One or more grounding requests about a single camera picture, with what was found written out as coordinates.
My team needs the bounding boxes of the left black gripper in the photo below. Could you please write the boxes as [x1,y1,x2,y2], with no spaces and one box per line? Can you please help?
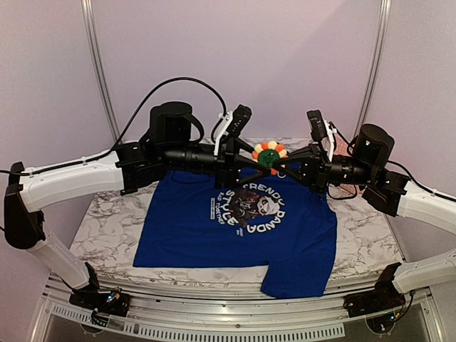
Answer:
[161,138,271,189]

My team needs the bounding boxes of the orange yellow flower brooch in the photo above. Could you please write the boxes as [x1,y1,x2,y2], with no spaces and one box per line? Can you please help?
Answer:
[252,140,288,176]

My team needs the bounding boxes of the blue printed t-shirt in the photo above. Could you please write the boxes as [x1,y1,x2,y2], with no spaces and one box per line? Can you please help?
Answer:
[133,171,337,299]

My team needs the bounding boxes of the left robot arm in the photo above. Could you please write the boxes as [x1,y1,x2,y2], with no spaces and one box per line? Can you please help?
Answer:
[4,101,271,309]

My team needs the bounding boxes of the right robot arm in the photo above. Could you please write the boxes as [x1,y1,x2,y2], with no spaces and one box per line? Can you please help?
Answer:
[273,122,455,234]

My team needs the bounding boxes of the pink plastic basket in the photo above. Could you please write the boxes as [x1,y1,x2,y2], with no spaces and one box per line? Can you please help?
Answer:
[334,137,357,197]

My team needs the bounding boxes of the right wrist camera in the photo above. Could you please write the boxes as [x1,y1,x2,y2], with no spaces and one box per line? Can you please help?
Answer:
[306,110,337,162]

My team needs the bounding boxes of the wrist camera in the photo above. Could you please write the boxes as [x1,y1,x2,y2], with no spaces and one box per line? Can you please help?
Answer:
[306,110,337,162]
[213,105,252,156]

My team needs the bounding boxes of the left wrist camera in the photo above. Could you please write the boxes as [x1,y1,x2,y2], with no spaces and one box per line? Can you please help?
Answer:
[213,105,252,156]

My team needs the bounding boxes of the right aluminium frame post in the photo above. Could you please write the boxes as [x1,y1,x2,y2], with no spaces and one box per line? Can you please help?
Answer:
[353,0,392,136]

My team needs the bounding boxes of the aluminium frame post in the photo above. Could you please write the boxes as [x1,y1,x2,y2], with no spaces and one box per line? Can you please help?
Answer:
[81,0,120,141]
[353,0,392,136]

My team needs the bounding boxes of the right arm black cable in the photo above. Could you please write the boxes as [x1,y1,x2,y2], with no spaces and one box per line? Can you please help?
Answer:
[327,120,456,318]

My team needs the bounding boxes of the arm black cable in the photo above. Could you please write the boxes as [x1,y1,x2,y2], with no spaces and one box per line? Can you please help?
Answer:
[0,76,229,232]
[327,120,456,318]

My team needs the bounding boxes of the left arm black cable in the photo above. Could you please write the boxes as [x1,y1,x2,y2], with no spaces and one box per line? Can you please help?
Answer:
[0,76,229,232]

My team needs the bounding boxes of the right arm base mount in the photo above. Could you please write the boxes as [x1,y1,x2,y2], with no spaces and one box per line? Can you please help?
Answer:
[343,286,405,318]

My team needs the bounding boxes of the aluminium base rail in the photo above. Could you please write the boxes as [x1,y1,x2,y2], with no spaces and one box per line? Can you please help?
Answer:
[31,275,446,341]

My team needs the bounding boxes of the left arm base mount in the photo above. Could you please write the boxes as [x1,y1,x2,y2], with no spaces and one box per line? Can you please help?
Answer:
[69,286,131,317]

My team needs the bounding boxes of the left aluminium frame post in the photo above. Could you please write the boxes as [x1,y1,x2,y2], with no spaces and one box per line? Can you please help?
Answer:
[81,0,120,141]

